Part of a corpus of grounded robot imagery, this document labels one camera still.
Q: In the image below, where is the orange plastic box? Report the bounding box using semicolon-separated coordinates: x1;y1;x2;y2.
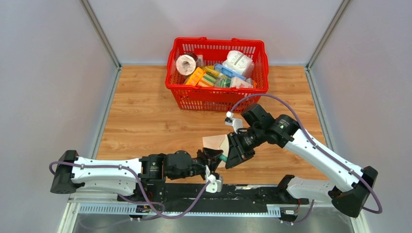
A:
183;67;205;86

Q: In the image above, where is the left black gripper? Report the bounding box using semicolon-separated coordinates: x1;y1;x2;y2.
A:
169;147;223;181

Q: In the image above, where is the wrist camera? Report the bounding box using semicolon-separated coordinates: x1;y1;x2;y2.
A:
224;111;243;133
205;166;223;193

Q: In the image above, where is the cream paper envelope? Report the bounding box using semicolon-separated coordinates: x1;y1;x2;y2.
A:
202;134;229;157

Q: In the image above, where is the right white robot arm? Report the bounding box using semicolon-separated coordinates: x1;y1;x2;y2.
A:
225;104;378;218

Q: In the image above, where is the white small box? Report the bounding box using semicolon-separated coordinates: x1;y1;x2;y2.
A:
230;77;254;89

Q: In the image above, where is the green yellow sponge pack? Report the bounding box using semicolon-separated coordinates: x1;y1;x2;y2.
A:
197;72;217;87

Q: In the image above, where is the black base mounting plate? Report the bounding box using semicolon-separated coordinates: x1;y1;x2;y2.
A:
116;183;309;215

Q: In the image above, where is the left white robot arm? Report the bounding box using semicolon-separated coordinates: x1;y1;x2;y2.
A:
49;148;227;201

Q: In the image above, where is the green white glue stick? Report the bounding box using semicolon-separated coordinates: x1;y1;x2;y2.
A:
219;155;227;162

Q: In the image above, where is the red plastic shopping basket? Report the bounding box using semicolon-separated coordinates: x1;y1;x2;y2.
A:
165;37;269;113

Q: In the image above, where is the wrapped white tissue pack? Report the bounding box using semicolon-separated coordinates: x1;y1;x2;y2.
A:
223;50;255;78

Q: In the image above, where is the blue plastic package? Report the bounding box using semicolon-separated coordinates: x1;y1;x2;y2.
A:
214;64;246;81

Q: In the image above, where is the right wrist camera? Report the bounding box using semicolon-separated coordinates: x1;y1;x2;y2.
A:
224;111;243;133

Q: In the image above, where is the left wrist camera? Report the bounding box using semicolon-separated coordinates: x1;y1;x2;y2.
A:
205;166;223;193

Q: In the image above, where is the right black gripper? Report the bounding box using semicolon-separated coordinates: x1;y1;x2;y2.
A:
226;126;265;169

